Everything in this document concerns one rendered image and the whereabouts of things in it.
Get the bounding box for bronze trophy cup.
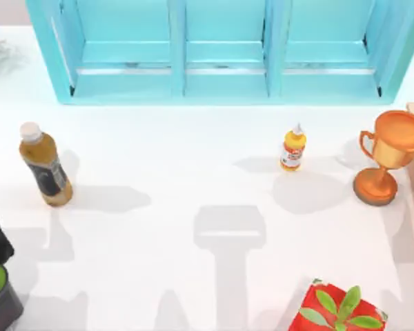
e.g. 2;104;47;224
353;110;414;207

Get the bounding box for grey pot with green moss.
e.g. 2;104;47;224
0;263;25;331

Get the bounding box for small yellow squeeze bottle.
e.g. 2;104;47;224
279;122;308;172

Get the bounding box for light blue rack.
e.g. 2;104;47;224
25;0;414;106

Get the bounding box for red plant pot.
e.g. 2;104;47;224
287;277;388;331

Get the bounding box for brown tea bottle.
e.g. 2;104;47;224
19;121;74;208

